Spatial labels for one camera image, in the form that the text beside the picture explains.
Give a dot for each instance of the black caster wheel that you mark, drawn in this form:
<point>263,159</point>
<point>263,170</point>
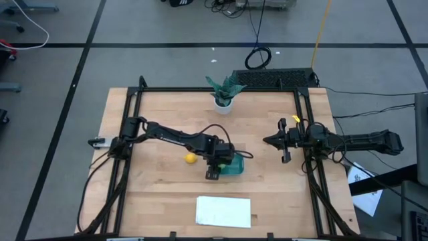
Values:
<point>20,29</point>

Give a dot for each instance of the green plant in white pot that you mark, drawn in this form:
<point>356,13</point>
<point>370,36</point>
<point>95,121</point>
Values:
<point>223,97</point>

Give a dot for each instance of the red object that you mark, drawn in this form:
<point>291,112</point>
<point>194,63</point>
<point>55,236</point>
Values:
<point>6,43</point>

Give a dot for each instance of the dark grey box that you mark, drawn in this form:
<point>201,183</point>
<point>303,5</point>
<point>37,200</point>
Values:
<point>414,214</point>

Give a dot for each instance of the grey flat box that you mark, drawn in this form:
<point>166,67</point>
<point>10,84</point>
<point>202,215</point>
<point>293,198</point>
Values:
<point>267,2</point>

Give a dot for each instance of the black metal table frame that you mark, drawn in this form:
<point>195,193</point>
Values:
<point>187,89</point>

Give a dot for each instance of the teal plastic tupperware container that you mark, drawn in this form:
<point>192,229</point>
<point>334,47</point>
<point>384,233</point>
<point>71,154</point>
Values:
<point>235,167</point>

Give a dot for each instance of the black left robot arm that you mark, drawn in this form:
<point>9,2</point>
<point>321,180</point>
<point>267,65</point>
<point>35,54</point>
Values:
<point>174,136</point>

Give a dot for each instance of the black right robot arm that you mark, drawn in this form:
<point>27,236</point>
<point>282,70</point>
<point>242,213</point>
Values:
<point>361,142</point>

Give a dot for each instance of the black floor beam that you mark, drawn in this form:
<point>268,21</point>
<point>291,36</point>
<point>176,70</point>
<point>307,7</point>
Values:
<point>384,179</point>

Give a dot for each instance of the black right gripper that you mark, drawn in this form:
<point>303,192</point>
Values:
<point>293,138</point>

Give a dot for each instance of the black floor object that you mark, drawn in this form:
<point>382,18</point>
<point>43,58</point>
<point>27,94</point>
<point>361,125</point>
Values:
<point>3,117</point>

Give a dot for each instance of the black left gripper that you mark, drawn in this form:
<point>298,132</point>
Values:
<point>220,154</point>

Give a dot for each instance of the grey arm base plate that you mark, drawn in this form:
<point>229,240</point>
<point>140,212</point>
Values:
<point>100,142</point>

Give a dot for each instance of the blue-grey table foot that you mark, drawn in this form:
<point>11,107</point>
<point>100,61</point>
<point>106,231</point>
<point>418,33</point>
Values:
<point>30,6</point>

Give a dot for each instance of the grey floor foot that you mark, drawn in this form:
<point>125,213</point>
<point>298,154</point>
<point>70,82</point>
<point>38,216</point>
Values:
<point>10,87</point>

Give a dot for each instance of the yellow tag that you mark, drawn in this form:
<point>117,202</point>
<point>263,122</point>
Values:
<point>296,118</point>

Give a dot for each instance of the yellow lemon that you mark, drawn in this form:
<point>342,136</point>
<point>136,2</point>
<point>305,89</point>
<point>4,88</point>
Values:
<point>190,158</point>

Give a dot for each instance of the white printed paper sheet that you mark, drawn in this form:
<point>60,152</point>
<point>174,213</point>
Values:
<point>366,201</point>

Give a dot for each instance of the black shoe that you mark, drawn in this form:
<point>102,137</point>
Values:
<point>180,2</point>

